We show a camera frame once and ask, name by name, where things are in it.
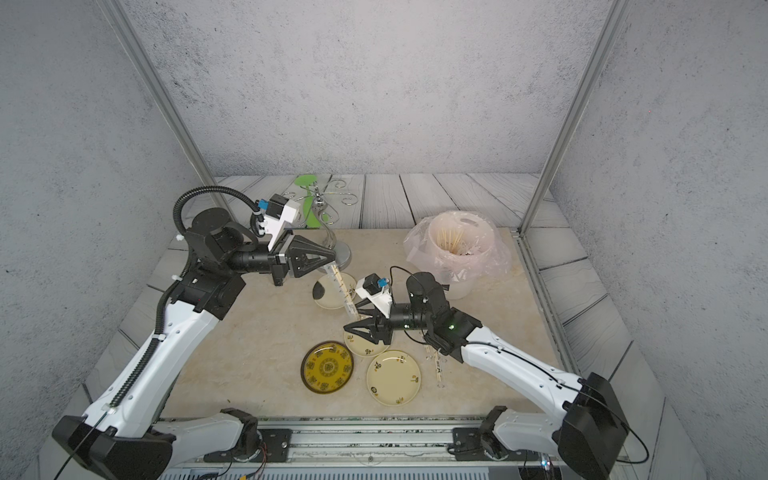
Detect left aluminium frame post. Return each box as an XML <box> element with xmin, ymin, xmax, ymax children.
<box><xmin>96</xmin><ymin>0</ymin><xmax>216</xmax><ymax>201</ymax></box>

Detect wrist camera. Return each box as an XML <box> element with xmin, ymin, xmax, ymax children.
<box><xmin>355</xmin><ymin>273</ymin><xmax>393</xmax><ymax>319</ymax></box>
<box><xmin>258</xmin><ymin>194</ymin><xmax>300</xmax><ymax>251</ymax></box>

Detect yellow patterned plate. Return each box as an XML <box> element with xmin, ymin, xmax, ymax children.
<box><xmin>300</xmin><ymin>341</ymin><xmax>355</xmax><ymax>394</ymax></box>

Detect white bucket with pink bag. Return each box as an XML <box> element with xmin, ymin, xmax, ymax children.
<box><xmin>404</xmin><ymin>210</ymin><xmax>512</xmax><ymax>300</ymax></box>

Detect cream floral plate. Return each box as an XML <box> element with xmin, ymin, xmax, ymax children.
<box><xmin>344</xmin><ymin>331</ymin><xmax>389</xmax><ymax>358</ymax></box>
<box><xmin>366</xmin><ymin>350</ymin><xmax>422</xmax><ymax>407</ymax></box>

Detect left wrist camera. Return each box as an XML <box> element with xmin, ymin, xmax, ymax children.
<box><xmin>258</xmin><ymin>194</ymin><xmax>300</xmax><ymax>251</ymax></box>

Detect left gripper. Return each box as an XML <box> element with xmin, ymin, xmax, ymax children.
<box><xmin>221</xmin><ymin>233</ymin><xmax>332</xmax><ymax>292</ymax></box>

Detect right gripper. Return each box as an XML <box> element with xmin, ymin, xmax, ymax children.
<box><xmin>344</xmin><ymin>298</ymin><xmax>435</xmax><ymax>347</ymax></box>

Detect cream floral plate front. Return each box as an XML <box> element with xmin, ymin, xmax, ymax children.
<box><xmin>366</xmin><ymin>350</ymin><xmax>422</xmax><ymax>407</ymax></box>

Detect aluminium frame post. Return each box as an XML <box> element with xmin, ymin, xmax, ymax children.
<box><xmin>96</xmin><ymin>0</ymin><xmax>216</xmax><ymax>201</ymax></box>
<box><xmin>518</xmin><ymin>0</ymin><xmax>631</xmax><ymax>237</ymax></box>

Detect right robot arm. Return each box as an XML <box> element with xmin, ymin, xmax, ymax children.
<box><xmin>344</xmin><ymin>272</ymin><xmax>631</xmax><ymax>479</ymax></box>

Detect right aluminium frame post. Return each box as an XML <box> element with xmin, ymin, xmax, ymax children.
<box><xmin>518</xmin><ymin>0</ymin><xmax>631</xmax><ymax>237</ymax></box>

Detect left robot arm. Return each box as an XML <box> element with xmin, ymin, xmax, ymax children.
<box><xmin>52</xmin><ymin>208</ymin><xmax>336</xmax><ymax>479</ymax></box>

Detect silver metal hook stand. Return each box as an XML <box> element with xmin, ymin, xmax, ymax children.
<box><xmin>282</xmin><ymin>175</ymin><xmax>359</xmax><ymax>270</ymax></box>

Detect cream floral plate middle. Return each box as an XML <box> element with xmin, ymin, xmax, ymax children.
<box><xmin>344</xmin><ymin>331</ymin><xmax>389</xmax><ymax>358</ymax></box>

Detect wrapped chopsticks on table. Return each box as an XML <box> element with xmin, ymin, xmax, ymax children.
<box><xmin>430</xmin><ymin>350</ymin><xmax>445</xmax><ymax>389</ymax></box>

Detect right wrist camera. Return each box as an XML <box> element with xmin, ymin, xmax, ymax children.
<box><xmin>355</xmin><ymin>273</ymin><xmax>393</xmax><ymax>319</ymax></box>

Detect cream plate with black spot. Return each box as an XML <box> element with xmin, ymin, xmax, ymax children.
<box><xmin>312</xmin><ymin>272</ymin><xmax>357</xmax><ymax>310</ymax></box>

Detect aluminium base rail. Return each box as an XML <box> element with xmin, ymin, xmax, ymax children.
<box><xmin>146</xmin><ymin>419</ymin><xmax>625</xmax><ymax>480</ymax></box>

